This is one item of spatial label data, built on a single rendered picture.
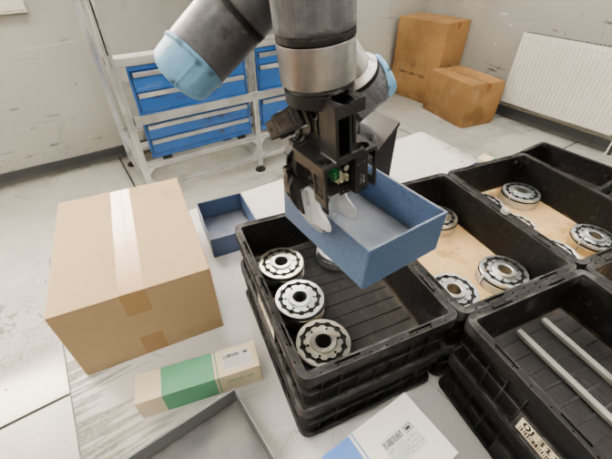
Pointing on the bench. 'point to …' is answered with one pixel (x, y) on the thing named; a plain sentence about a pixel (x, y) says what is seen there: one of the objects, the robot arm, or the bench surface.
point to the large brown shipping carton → (127, 276)
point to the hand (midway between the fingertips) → (321, 219)
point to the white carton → (395, 436)
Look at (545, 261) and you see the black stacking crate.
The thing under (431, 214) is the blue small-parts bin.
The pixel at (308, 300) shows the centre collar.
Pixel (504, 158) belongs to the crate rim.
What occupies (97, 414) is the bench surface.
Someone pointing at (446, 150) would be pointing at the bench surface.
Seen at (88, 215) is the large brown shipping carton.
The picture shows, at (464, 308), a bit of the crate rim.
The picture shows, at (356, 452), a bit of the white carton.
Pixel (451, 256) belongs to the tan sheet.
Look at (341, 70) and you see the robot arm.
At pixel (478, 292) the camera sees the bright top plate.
